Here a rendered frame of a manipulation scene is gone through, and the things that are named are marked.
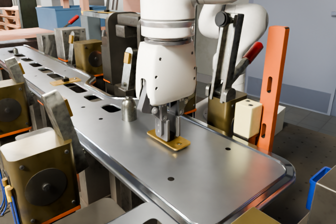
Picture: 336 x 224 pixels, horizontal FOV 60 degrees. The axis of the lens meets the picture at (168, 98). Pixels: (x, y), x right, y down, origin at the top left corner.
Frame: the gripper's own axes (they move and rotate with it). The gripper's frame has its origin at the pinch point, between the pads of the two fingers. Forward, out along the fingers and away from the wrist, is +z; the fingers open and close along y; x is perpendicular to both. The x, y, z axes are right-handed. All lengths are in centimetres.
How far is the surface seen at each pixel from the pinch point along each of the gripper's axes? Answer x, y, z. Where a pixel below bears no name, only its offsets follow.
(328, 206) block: 28.4, 3.7, -3.1
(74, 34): -69, -14, -7
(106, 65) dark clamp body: -50, -15, 1
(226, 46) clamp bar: -0.3, -15.3, -12.2
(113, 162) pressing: -0.8, 11.0, 3.3
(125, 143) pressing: -4.0, 6.5, 3.0
